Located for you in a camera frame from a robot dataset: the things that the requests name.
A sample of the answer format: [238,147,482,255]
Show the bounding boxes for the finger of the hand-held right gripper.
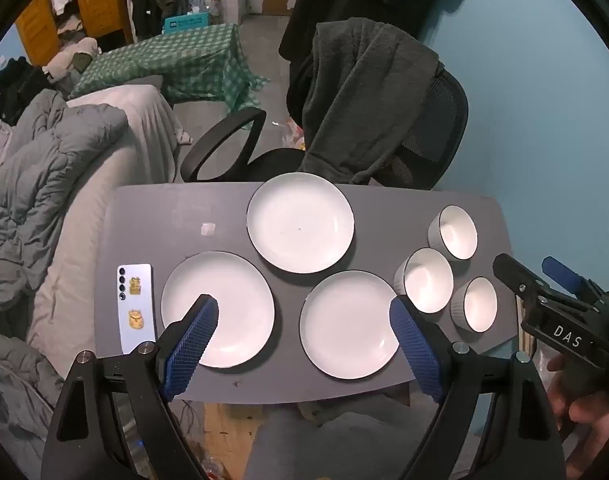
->
[493,253,553,307]
[542,256,586,294]

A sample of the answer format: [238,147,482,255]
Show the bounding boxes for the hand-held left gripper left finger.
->
[42,294,220,480]

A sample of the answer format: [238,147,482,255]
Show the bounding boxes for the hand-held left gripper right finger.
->
[389,295,567,480]

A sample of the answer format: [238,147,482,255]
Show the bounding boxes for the white bowl grey ribbed outside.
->
[450,276,498,335]
[393,247,455,315]
[427,204,479,261]

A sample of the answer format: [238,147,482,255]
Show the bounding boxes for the white plate with dark rim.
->
[160,251,276,368]
[298,270,402,380]
[246,172,356,275]

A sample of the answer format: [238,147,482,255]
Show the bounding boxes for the person's right hand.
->
[547,354,609,443]

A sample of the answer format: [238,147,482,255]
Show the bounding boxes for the light wooden slats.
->
[515,296,539,361]

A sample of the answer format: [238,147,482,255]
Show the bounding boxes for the white smartphone with gold stickers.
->
[117,262,158,356]

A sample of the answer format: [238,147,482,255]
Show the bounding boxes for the person's grey trousers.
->
[244,410,435,480]

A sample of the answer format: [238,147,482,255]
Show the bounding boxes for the black office chair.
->
[181,67,470,191]

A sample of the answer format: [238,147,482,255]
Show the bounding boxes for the light beige bed sheet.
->
[27,75,192,376]

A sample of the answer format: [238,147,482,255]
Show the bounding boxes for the grey quilted duvet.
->
[0,89,130,480]

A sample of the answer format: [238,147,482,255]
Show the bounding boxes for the plastic bag with litter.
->
[272,117,307,151]

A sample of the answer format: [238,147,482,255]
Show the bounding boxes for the dark grey fleece blanket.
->
[302,17,445,186]

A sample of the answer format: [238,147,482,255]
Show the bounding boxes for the green checkered cloth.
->
[69,23,268,111]

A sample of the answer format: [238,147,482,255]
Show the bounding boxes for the beige clothes pile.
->
[42,37,101,81]

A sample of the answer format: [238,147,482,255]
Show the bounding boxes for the black clothes pile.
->
[0,56,50,126]

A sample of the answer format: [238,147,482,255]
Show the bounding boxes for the blue plastic crate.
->
[163,12,212,35]

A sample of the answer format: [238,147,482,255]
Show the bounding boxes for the dark hanging clothes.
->
[127,0,190,43]

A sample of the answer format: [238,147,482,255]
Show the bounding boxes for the orange wooden wardrobe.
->
[14,0,135,68]

